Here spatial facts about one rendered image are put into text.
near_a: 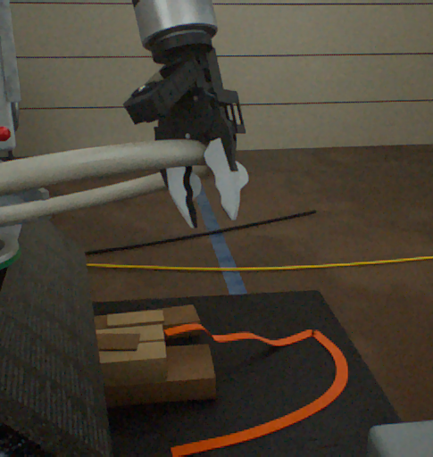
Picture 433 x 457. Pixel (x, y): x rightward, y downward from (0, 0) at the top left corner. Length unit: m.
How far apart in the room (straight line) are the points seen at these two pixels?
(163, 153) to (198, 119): 0.07
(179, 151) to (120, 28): 5.54
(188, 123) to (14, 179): 0.21
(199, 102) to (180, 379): 1.68
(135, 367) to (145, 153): 1.66
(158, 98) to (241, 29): 5.66
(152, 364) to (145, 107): 1.67
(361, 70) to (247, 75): 1.24
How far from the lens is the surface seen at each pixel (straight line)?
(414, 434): 0.88
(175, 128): 0.66
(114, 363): 2.18
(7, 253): 1.44
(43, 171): 0.55
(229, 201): 0.64
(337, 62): 6.51
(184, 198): 0.66
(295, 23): 6.36
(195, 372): 2.26
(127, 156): 0.57
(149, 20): 0.67
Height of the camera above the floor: 1.39
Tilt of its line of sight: 20 degrees down
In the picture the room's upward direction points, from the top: straight up
